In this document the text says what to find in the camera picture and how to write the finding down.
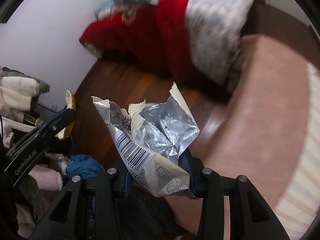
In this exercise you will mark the yellow banana peel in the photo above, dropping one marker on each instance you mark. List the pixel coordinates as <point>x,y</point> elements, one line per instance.
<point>68,116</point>

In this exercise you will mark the pink towel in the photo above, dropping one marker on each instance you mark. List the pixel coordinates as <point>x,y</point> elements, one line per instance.
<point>47,179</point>

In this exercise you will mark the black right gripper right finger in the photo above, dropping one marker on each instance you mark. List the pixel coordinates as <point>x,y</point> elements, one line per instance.
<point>230,201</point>

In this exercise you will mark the blue cloth on floor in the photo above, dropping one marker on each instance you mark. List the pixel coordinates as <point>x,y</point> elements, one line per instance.
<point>84,166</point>

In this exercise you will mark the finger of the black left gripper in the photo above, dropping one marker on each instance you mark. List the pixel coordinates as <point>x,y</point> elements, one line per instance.
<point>25,154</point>

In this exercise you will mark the red fleece blanket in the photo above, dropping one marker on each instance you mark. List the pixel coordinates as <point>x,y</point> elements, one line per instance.
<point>157,37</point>

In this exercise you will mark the cream jacket on chair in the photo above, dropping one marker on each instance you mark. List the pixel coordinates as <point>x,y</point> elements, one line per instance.
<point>19,94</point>

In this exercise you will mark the white silver foil wrapper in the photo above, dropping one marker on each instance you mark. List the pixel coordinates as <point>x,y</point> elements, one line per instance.
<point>150,140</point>

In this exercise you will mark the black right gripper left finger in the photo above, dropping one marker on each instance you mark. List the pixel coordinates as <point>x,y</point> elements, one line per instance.
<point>86,207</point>

